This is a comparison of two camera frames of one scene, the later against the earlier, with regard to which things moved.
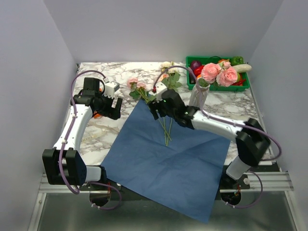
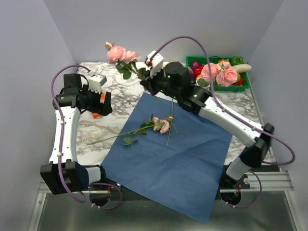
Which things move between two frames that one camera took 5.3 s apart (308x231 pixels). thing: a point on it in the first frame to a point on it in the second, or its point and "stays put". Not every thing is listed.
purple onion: x=195 y=63 stays put
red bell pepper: x=197 y=71 stays put
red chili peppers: x=239 y=83 stays put
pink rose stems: x=138 y=90 to x=126 y=60
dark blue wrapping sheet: x=165 y=160 stays put
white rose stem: x=169 y=132 stays put
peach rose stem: x=164 y=126 to x=155 y=123
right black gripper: x=153 y=107 to x=148 y=83
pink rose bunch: x=226 y=75 stays put
